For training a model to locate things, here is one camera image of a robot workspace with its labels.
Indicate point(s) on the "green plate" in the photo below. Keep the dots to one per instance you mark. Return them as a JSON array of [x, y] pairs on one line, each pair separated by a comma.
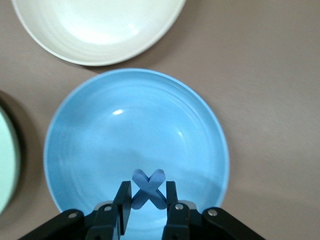
[[7, 162]]

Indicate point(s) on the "blue foam letter X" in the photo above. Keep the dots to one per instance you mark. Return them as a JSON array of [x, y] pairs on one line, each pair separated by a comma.
[[148, 187]]

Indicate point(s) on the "brown table cover sheet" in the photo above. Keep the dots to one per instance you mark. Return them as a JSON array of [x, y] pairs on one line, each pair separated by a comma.
[[275, 100]]

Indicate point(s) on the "beige plate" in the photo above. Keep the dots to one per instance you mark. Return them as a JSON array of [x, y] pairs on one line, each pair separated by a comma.
[[100, 25]]

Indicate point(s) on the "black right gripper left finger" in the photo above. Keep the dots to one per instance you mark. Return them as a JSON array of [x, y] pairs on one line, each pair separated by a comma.
[[105, 222]]

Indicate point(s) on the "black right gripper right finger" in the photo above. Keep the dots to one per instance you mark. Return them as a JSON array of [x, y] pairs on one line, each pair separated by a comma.
[[185, 222]]

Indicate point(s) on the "blue plate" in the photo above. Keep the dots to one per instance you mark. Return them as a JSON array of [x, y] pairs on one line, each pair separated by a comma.
[[125, 130]]

